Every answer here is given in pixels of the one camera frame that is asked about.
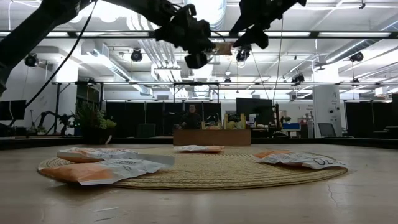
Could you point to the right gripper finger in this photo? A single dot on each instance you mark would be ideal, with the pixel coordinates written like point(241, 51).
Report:
point(239, 28)
point(252, 40)

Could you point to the white orange tea packet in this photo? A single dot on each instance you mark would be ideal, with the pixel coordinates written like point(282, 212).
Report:
point(102, 172)
point(301, 159)
point(199, 149)
point(102, 154)

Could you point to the black background robot arm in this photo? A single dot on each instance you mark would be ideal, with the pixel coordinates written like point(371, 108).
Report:
point(53, 119)

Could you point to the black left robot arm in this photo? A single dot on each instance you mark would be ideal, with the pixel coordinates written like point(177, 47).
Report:
point(25, 40)

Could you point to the black ceiling spotlight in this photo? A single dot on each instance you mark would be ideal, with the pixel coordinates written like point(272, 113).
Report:
point(356, 57)
point(31, 59)
point(242, 55)
point(136, 55)
point(298, 78)

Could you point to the black computer monitor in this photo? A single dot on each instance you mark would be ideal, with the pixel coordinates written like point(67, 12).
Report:
point(255, 109)
point(12, 110)

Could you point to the person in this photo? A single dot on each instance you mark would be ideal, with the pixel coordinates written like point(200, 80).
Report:
point(191, 119)

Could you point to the wooden three-compartment organiser box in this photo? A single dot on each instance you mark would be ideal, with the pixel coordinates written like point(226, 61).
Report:
point(211, 138)

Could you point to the blue storage box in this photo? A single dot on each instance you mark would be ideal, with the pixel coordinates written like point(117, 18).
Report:
point(290, 126)

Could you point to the round woven straw placemat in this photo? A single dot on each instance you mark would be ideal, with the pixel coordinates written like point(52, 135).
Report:
point(217, 171)

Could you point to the small potted succulent plant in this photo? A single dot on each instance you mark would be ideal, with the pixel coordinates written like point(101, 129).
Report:
point(93, 124)

